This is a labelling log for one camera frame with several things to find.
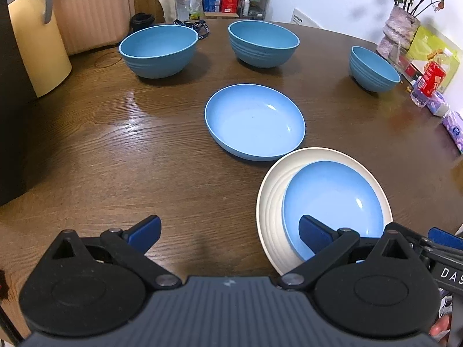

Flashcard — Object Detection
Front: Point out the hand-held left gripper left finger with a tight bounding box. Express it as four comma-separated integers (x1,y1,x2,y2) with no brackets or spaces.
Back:
46,215,182,291

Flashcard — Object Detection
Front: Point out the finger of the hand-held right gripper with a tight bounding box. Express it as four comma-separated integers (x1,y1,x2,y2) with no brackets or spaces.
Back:
394,222,433,257
428,227,463,251

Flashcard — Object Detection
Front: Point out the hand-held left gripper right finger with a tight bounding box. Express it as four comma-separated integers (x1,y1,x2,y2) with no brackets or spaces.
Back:
277,215,411,292

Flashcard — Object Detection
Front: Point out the blue plate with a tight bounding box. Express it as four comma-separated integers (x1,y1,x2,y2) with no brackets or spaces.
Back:
204,84,306,162
282,160,385,262

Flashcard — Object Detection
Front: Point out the cream plate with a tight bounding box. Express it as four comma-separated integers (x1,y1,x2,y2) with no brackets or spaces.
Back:
256,147,394,277

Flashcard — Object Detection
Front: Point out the small blue bowl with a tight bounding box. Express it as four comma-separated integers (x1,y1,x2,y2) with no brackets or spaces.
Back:
349,45,401,93

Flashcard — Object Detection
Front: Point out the large blue bowl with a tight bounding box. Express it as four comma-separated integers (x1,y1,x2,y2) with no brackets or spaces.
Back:
119,25,199,79
228,20,301,69

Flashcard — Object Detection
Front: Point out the person's right hand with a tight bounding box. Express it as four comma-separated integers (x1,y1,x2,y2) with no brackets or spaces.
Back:
430,314,452,337

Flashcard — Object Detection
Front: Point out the red label water bottle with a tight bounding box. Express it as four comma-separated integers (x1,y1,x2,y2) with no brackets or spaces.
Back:
410,49,453,108

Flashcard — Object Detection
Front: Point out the clear drinking glass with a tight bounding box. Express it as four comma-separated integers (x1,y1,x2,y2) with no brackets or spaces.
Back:
389,41,413,75

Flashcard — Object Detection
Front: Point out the yellow green bag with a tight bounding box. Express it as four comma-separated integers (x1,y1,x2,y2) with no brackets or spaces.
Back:
405,25,461,91

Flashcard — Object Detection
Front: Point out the black paper bag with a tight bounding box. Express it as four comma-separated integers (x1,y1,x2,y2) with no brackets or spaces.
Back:
0,0,38,206

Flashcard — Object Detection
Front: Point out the black cup sleeve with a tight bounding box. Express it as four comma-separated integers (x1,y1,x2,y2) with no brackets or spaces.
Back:
131,12,156,33

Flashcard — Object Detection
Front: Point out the white sign board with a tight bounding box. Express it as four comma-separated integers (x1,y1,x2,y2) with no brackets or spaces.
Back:
291,7,323,29

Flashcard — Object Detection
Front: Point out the pink suitcase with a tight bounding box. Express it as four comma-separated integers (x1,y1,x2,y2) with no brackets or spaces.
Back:
51,0,135,56

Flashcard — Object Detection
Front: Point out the blue lanyard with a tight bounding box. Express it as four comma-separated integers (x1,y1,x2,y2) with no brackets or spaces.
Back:
174,19,210,39

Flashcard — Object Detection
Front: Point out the yellow bucket with grey handle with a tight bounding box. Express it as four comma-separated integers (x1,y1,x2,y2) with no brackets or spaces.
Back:
7,0,73,98

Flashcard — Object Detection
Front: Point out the wire rack shelf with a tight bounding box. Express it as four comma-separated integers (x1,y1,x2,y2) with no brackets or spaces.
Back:
237,0,273,20

